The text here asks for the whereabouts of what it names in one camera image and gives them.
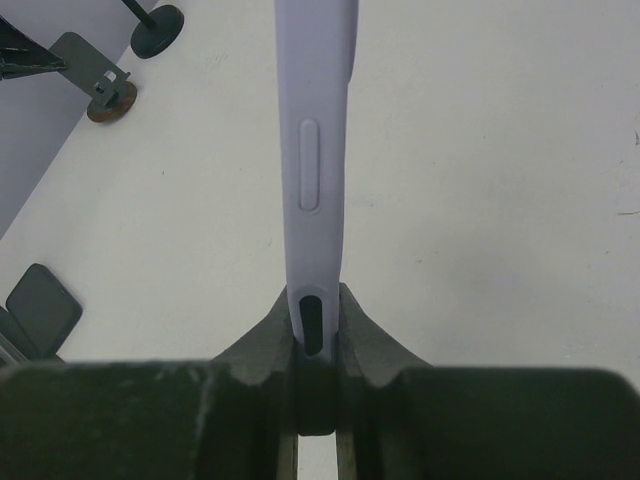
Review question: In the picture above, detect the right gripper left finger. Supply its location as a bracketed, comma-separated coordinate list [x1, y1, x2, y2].
[1, 297, 298, 479]

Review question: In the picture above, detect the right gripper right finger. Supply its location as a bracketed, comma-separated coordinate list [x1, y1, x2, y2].
[336, 287, 639, 479]

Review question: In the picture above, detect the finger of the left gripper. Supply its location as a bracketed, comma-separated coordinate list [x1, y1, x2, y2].
[0, 18, 67, 80]

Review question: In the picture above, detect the wooden base wedge phone stand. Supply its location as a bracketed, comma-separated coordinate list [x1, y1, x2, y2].
[50, 32, 138, 123]

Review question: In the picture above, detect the black clamp phone stand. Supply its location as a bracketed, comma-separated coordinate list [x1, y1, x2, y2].
[122, 0, 185, 59]

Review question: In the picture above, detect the black phone lilac case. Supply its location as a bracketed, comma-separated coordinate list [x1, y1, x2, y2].
[273, 0, 362, 436]

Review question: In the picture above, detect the black phone dark case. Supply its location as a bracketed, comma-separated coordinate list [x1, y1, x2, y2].
[6, 263, 83, 359]

